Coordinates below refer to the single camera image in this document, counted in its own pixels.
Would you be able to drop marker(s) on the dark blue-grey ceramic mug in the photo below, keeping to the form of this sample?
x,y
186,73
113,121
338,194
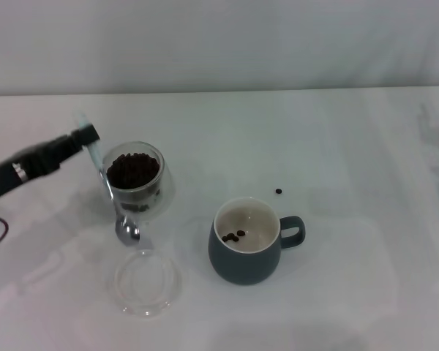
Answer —
x,y
241,267

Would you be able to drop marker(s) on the double-walled glass cup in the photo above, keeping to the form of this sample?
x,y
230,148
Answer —
x,y
166,194

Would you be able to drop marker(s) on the white tablecloth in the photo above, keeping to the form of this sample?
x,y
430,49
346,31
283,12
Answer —
x,y
314,146

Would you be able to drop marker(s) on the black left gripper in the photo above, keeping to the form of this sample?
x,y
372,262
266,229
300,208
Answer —
x,y
33,164

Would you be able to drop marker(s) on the coffee beans inside mug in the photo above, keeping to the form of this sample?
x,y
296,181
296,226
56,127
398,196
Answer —
x,y
232,237

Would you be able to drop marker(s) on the coffee beans pile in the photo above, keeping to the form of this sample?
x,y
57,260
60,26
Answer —
x,y
133,172

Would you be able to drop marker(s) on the clear glass saucer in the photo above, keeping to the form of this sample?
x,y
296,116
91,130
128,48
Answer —
x,y
148,289

